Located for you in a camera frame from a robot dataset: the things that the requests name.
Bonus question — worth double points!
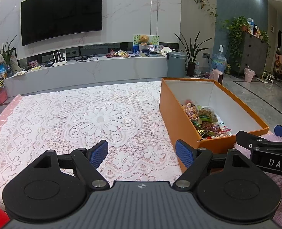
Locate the trailing pothos plant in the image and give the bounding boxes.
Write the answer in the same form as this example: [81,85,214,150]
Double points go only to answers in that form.
[222,16,251,67]

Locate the grey drawer cabinet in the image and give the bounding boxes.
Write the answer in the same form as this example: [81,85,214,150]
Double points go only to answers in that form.
[230,32,269,77]

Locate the white router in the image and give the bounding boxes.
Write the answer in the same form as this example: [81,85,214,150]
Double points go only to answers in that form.
[52,50,68,67]

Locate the grey-blue trash can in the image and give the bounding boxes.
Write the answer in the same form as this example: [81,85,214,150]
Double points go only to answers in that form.
[167,51,187,78]

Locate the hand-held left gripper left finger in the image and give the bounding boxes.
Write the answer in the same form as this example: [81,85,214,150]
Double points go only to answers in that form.
[33,140,109,189]

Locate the pink checked mat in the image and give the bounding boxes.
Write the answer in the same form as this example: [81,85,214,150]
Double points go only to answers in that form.
[0,94,24,146]

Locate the pink bucket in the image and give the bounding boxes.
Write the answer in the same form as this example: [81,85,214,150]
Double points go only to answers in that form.
[244,67,256,83]

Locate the pink small heater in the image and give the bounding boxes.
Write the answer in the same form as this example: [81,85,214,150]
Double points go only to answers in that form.
[209,69,225,85]

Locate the thin-leaf potted plant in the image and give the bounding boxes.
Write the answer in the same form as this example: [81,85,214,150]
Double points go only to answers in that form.
[0,36,18,74]

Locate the grey marble television console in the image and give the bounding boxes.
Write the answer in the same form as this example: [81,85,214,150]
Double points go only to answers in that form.
[4,55,169,98]

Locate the orange cardboard box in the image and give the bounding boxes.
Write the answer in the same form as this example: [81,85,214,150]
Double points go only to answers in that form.
[159,77,270,172]

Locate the small colourful snack packets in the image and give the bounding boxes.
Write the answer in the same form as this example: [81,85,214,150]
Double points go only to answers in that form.
[106,50,130,58]

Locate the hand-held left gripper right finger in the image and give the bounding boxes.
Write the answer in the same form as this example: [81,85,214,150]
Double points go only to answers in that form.
[172,139,252,189]

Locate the black flat television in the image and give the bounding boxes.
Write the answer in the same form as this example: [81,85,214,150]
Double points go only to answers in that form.
[20,0,103,46]

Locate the blue water jug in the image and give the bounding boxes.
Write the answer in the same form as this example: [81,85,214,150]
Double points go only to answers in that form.
[211,52,228,73]

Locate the white step stool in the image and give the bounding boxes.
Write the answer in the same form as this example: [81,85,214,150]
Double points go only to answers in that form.
[263,73,276,84]

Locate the brown teddy bear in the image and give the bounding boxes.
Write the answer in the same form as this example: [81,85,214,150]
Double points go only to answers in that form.
[139,35,153,46]

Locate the green-topped bean snack packet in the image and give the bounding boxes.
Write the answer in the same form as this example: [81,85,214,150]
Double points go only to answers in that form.
[197,107,219,124]

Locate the black cables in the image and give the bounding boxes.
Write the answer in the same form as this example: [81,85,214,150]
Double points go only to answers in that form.
[74,54,99,61]

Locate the long-leaf plant in black pot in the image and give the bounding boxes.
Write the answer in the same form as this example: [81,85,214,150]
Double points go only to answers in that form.
[174,31,213,77]

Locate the white lace tablecloth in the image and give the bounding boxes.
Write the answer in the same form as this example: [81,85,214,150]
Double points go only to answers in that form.
[0,81,187,196]

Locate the green picture board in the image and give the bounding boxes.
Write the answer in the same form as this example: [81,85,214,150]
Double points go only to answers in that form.
[133,35,161,50]

